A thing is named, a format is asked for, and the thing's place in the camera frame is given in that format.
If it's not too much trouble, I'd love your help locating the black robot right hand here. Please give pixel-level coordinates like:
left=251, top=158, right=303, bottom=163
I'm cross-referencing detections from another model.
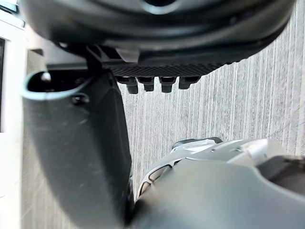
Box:
left=20, top=0, right=296, bottom=226

